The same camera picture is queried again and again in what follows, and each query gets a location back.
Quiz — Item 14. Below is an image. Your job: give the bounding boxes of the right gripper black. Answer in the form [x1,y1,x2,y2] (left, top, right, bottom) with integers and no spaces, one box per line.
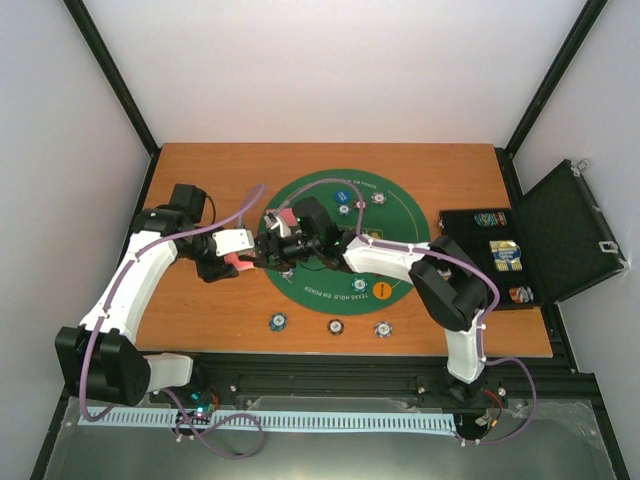
[238,232,320,274]

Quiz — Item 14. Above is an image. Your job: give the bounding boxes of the red playing card deck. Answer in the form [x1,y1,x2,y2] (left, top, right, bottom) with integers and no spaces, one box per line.
[224,253,256,272]

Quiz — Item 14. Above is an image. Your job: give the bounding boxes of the red card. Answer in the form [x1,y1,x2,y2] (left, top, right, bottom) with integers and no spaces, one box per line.
[278,208,298,229]

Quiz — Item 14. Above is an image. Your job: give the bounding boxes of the teal poker chip stack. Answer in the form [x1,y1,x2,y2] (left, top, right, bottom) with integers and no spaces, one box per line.
[269,313,288,332]

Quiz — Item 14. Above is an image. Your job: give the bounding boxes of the blue round blind button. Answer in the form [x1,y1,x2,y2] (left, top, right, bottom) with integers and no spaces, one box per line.
[333,189,352,205]

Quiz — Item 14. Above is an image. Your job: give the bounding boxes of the brown poker chip stack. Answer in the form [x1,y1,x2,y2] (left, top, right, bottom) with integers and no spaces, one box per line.
[328,319,344,335]

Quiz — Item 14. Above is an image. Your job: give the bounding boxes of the orange round blind button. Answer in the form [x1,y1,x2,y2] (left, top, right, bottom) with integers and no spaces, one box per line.
[372,281,393,300]

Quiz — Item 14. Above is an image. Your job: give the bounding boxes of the blue white chip stack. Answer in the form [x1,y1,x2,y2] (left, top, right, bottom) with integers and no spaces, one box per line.
[374,321,393,338]

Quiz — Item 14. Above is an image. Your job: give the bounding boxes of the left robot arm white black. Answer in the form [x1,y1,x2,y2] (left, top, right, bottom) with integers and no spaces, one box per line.
[55,184,254,406]

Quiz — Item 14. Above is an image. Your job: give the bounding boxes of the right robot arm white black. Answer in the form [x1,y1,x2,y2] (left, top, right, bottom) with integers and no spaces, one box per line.
[253,197,499,405]

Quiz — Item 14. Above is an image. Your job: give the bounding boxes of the round green poker mat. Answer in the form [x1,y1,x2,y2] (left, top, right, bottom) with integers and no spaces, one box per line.
[266,169,430,317]

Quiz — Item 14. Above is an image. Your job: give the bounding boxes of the metal front plate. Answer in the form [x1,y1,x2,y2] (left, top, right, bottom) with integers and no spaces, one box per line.
[41,397,627,479]

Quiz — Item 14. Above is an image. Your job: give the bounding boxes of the chips row in case top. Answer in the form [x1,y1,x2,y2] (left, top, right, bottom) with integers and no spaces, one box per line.
[474,211,508,228]

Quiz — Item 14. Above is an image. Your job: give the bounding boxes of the blue white chips in case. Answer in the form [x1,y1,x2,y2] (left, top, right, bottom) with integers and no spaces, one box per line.
[489,240,523,272]

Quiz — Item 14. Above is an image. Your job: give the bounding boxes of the mixed chips in case bottom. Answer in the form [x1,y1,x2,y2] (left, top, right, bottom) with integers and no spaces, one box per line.
[509,286,534,304]

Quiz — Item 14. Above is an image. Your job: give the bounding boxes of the black poker case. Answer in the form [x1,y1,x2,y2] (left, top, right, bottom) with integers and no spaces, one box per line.
[439,160,626,310]

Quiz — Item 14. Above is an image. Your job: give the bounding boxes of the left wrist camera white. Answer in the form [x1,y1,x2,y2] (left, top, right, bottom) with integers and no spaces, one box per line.
[211,229,255,257]

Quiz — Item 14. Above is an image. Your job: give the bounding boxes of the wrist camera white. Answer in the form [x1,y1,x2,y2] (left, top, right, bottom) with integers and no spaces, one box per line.
[211,229,255,257]
[264,211,291,238]

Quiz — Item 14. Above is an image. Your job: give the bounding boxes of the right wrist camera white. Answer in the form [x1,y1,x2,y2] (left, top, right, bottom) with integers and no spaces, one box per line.
[264,211,291,238]

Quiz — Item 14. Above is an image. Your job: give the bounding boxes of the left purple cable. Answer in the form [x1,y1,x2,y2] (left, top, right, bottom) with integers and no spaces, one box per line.
[79,183,266,459]

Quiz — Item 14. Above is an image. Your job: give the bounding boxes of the purple cable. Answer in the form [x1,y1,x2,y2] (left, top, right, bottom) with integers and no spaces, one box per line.
[274,177,537,447]
[79,183,266,459]

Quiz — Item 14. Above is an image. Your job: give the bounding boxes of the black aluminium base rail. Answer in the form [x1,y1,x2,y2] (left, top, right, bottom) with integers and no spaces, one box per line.
[64,350,599,406]

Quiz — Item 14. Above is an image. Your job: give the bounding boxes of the light blue cable duct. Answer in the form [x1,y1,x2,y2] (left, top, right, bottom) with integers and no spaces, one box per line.
[78,407,456,436]

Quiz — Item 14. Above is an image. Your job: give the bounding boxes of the left black frame post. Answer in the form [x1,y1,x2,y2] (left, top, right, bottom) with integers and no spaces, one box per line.
[62,0,162,160]

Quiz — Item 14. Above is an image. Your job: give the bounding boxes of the black frame post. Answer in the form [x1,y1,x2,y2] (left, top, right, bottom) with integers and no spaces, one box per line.
[62,0,162,160]
[503,0,609,156]

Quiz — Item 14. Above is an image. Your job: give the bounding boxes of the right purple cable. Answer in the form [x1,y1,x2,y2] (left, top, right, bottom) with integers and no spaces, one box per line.
[274,177,537,447]

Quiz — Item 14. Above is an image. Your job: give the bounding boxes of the right black frame post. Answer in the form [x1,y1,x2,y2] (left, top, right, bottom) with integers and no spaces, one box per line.
[503,0,609,156]

